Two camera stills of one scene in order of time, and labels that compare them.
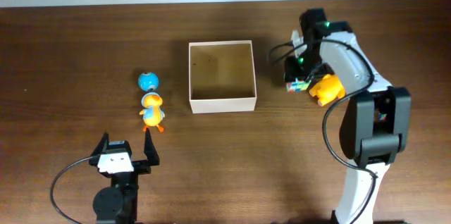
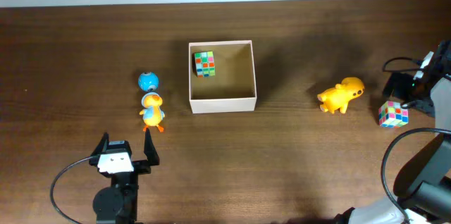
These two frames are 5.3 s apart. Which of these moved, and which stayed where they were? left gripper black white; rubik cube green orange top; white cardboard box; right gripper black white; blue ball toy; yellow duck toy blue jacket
Moved: right gripper black white; rubik cube green orange top
Stayed: yellow duck toy blue jacket; white cardboard box; left gripper black white; blue ball toy
